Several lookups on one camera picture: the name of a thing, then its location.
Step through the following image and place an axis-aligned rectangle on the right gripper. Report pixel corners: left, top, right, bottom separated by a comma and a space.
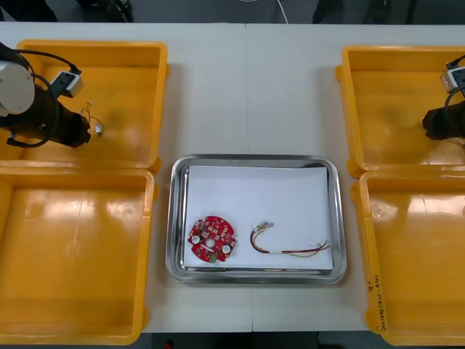
423, 107, 465, 142

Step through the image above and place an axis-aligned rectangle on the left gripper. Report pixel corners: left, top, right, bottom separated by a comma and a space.
54, 105, 92, 149

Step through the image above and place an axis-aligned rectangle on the small metal solenoid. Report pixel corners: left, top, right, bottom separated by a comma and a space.
84, 102, 103, 138

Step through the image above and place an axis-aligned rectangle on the round red circuit board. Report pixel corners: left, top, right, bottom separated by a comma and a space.
187, 215, 239, 263

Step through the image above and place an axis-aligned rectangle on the multicoloured wire harness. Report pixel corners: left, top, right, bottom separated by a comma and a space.
248, 220, 331, 260

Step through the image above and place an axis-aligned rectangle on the black chair base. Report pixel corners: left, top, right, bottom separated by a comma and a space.
74, 0, 135, 24

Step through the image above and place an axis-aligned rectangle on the steel tray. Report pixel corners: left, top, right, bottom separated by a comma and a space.
165, 153, 346, 285

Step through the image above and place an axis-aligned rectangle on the yellow-orange plastic bin with handwriting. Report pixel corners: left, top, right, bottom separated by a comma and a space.
350, 170, 465, 346

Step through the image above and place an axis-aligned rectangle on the white sheet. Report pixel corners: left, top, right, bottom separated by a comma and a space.
182, 165, 335, 272

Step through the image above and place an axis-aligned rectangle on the white cable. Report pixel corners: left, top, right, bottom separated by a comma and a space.
238, 0, 290, 25

